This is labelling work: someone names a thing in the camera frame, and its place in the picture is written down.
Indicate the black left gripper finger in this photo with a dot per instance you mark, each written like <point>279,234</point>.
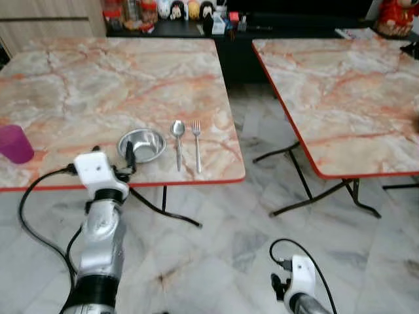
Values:
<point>96,148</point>
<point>130,156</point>

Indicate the stainless steel bowl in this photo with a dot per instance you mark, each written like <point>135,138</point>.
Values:
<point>147,145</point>

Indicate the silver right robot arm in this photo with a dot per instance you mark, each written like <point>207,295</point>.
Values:
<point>308,306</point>

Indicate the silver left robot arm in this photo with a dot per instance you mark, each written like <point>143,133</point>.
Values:
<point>101,242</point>

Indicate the steel spoon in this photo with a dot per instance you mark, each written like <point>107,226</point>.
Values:
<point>177,128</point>

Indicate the marble top folding table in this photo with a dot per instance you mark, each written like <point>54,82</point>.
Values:
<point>98,85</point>
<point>347,98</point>

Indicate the steel fork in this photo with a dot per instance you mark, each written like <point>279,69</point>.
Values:
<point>197,150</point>

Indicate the purple plastic cup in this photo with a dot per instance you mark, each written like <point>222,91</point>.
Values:
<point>13,144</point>

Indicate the small black object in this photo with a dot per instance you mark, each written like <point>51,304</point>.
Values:
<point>410,50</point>

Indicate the light wooden cabinet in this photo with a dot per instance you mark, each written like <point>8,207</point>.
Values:
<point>46,23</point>

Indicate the white black doll figure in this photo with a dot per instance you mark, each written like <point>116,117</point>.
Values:
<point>164,9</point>

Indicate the black hair doll figure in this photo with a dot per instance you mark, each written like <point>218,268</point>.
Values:
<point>179,10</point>
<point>207,8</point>

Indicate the red figurine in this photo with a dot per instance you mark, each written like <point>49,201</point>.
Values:
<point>395,16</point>

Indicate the yellow doll figure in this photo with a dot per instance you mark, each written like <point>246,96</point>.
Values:
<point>194,10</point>

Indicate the white blue box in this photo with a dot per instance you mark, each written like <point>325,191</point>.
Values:
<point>220,23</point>

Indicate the printed paper sheet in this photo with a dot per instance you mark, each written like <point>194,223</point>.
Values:
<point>353,33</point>

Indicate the small red item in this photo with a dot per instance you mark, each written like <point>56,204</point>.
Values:
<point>234,16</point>

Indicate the black television screen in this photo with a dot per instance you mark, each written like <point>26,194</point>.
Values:
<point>301,6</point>

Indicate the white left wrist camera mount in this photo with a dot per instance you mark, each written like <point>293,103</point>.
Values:
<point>95,171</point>

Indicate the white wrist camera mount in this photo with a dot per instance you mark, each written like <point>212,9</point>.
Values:
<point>95,171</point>
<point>302,278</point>

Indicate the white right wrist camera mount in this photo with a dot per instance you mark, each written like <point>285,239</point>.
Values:
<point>302,278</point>

